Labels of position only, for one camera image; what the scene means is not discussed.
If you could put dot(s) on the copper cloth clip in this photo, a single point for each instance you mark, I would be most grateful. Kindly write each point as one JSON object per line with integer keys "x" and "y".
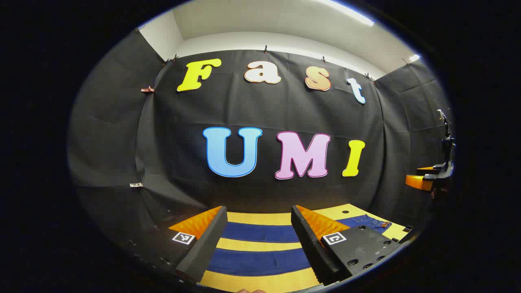
{"x": 147, "y": 89}

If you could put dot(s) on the blue denim jeans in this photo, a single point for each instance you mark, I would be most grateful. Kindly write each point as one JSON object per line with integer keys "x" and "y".
{"x": 260, "y": 262}

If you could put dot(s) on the black backdrop cloth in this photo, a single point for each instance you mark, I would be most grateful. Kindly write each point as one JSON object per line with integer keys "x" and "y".
{"x": 244, "y": 110}

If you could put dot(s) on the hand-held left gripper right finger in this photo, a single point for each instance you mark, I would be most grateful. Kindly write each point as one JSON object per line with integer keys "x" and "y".
{"x": 309, "y": 244}

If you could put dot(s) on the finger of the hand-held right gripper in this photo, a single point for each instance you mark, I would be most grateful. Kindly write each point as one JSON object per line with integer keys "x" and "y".
{"x": 431, "y": 168}
{"x": 418, "y": 182}

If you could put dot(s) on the ceiling light strip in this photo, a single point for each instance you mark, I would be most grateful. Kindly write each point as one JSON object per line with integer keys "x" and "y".
{"x": 414, "y": 57}

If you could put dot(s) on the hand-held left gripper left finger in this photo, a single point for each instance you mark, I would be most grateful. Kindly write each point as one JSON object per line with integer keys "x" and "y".
{"x": 209, "y": 244}

